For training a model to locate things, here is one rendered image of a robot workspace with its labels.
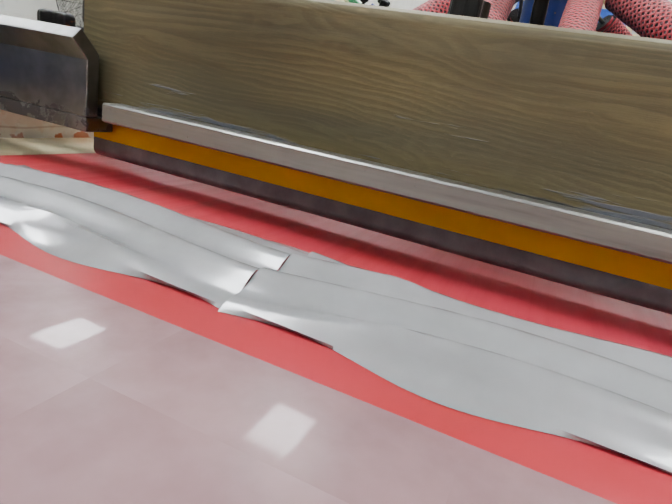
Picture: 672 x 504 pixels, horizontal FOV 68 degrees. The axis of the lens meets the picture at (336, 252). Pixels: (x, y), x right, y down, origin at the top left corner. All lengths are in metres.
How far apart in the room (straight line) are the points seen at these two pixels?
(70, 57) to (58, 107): 0.03
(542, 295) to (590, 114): 0.08
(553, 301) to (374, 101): 0.12
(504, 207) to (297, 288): 0.09
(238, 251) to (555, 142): 0.13
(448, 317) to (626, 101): 0.11
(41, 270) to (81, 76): 0.16
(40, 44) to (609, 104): 0.28
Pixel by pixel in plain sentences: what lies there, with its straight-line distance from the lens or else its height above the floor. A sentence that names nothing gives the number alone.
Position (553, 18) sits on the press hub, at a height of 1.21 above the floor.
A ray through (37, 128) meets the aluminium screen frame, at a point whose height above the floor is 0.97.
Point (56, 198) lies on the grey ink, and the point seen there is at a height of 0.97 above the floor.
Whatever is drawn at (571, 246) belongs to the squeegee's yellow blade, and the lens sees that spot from 0.23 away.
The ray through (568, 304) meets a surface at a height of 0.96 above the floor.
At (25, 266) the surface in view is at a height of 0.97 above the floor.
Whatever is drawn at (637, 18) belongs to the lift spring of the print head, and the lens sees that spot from 0.91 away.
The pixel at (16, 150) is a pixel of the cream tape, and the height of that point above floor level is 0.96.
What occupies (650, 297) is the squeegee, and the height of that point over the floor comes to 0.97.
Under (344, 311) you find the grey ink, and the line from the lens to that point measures 0.15.
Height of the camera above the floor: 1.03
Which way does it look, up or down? 18 degrees down
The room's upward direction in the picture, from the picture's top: 10 degrees clockwise
